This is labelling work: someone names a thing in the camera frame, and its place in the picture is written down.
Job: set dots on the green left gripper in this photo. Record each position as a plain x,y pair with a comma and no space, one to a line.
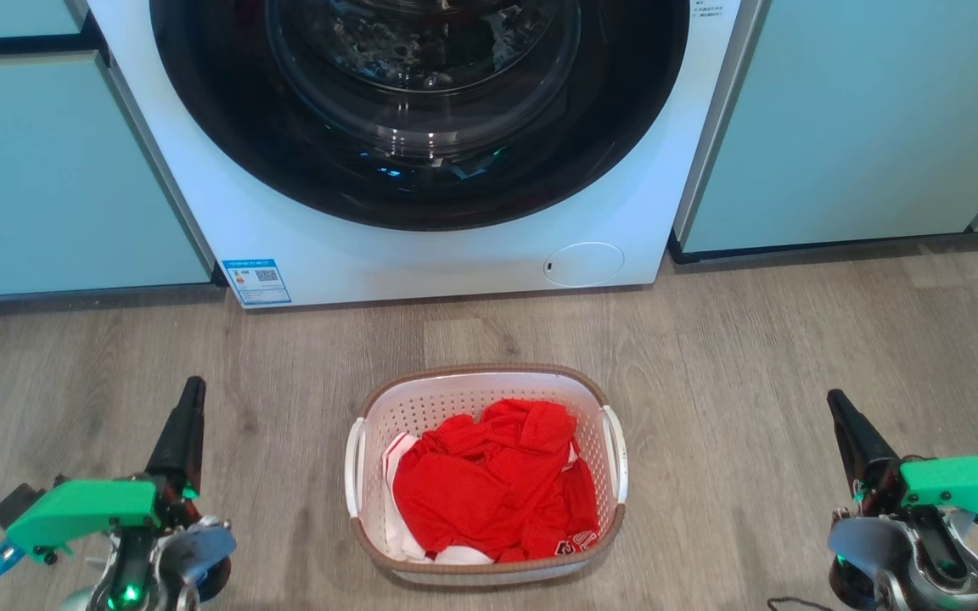
81,512

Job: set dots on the white front-loading washing machine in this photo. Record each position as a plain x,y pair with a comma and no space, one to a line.
455,259

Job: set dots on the white garment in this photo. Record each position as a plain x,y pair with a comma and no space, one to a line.
393,519

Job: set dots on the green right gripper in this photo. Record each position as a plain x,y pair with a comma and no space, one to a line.
960,490

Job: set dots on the white laundry basket brown rim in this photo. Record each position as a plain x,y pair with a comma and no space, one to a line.
446,400

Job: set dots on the wide pale green cabinet panel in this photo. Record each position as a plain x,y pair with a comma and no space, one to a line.
854,119

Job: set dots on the red mesh garment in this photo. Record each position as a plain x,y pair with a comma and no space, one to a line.
480,492

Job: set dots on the round black washer door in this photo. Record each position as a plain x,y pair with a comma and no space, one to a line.
200,127

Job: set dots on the small pale green cabinet drawer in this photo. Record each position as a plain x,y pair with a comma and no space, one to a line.
5,17

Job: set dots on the round white filter cover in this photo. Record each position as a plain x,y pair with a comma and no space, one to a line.
583,265

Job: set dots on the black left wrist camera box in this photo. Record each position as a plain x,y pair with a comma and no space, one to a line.
15,509

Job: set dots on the large pale green cabinet door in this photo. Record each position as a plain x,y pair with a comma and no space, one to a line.
47,178

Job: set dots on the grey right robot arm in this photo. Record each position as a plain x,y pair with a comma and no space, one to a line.
869,545

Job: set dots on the blue energy label sticker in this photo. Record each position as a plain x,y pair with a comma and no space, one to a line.
257,282

